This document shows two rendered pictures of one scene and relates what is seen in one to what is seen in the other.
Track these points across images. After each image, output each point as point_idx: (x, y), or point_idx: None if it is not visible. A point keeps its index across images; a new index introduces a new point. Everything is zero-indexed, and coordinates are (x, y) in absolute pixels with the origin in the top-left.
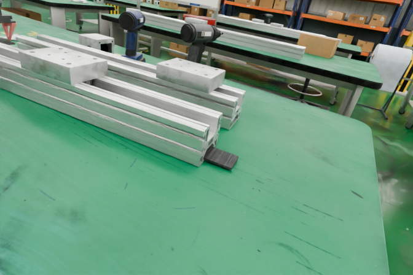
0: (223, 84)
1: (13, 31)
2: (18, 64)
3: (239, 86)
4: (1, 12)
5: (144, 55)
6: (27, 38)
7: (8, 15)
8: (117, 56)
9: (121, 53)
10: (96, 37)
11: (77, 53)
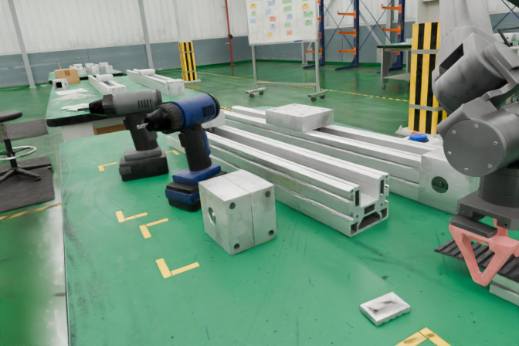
0: (93, 177)
1: (460, 250)
2: (337, 126)
3: (79, 174)
4: (481, 191)
5: (86, 274)
6: (364, 167)
7: (470, 203)
8: (236, 144)
9: (144, 286)
10: (238, 177)
11: (287, 112)
